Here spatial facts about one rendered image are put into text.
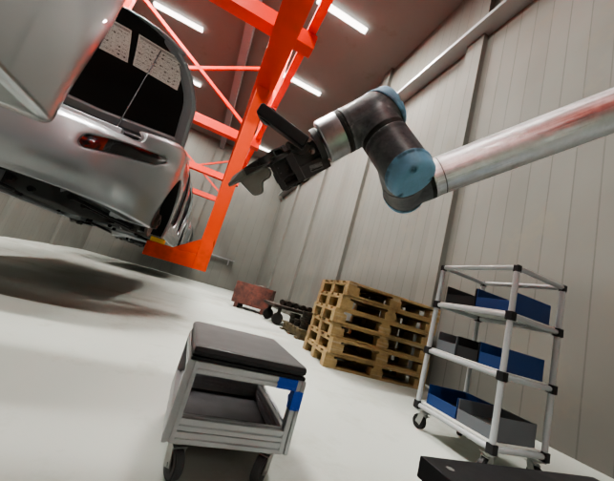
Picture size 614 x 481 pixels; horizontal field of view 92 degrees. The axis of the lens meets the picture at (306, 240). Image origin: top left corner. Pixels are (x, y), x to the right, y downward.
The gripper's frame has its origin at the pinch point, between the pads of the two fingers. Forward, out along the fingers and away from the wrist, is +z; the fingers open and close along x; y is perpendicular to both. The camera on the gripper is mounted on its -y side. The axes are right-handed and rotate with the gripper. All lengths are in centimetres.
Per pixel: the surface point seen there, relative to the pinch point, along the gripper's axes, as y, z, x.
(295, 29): -131, -73, 252
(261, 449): 67, 31, 7
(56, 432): 36, 78, 7
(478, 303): 110, -71, 94
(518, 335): 213, -124, 183
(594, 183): 118, -234, 192
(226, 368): 42, 29, 10
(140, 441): 52, 65, 12
